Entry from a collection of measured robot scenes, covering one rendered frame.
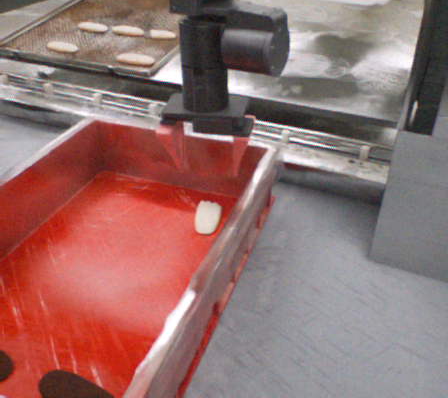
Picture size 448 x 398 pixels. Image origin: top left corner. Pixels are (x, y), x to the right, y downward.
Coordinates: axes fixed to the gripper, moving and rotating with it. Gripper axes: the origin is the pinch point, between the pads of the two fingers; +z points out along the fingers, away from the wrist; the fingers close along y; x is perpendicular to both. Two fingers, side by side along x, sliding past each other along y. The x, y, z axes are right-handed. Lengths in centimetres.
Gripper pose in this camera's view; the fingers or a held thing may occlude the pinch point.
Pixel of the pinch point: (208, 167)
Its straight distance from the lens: 62.6
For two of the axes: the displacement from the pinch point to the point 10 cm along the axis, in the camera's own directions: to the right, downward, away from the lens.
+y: -9.8, -0.8, 1.6
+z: 0.2, 8.6, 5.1
